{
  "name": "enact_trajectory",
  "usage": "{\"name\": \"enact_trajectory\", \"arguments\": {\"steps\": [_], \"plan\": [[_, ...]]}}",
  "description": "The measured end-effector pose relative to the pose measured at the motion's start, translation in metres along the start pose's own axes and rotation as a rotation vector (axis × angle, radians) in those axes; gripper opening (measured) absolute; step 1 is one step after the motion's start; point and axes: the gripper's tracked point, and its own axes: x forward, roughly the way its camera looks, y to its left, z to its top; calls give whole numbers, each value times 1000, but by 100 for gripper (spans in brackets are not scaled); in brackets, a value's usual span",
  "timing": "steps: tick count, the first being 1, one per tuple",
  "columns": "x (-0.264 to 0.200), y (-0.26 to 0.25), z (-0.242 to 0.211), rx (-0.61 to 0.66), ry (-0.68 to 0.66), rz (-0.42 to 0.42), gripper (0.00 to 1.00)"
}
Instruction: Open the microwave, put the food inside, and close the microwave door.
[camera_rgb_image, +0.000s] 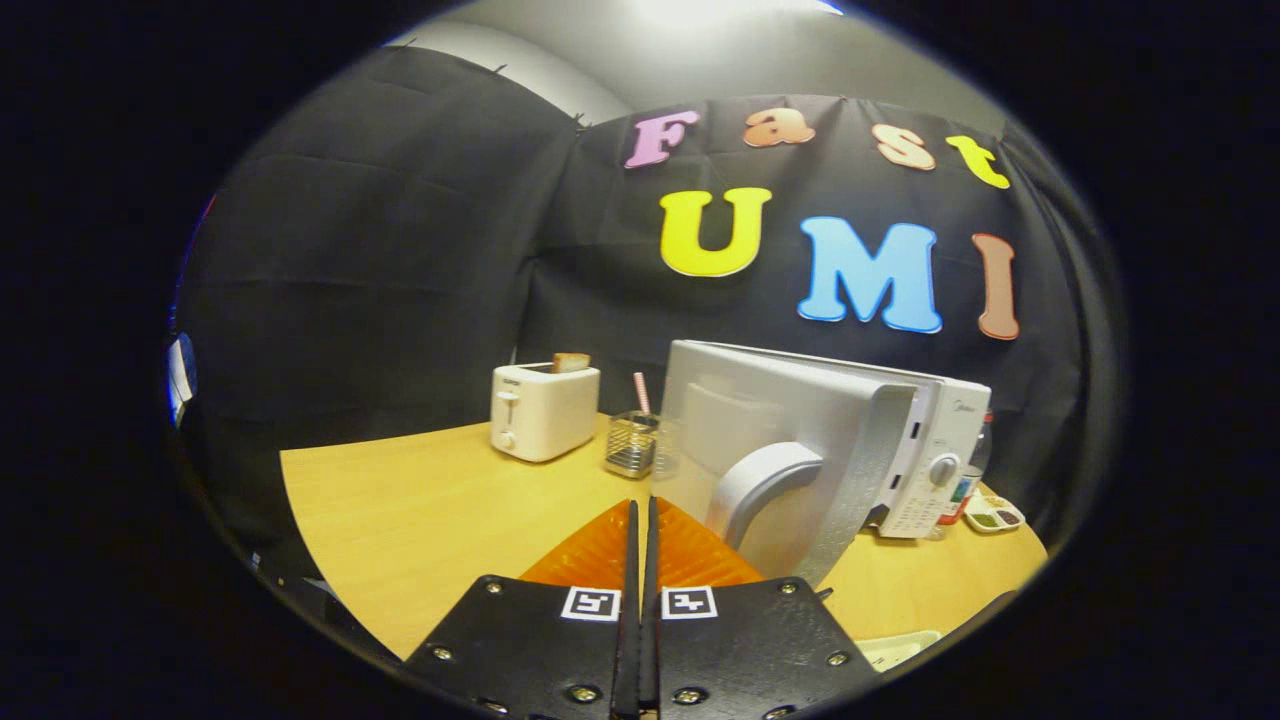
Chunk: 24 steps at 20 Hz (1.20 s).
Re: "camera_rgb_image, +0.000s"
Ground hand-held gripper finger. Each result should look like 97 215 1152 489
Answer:
645 497 881 720
405 498 641 720

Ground white microwave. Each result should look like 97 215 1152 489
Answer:
650 340 993 591

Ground white toaster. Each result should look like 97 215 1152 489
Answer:
489 362 602 463

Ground white tray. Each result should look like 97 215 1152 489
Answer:
855 630 943 673

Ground plastic bottle with red label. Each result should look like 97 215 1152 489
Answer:
937 415 993 526

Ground white divided condiment dish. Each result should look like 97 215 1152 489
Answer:
962 492 1026 534

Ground wire mesh holder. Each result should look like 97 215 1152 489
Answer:
604 410 661 480

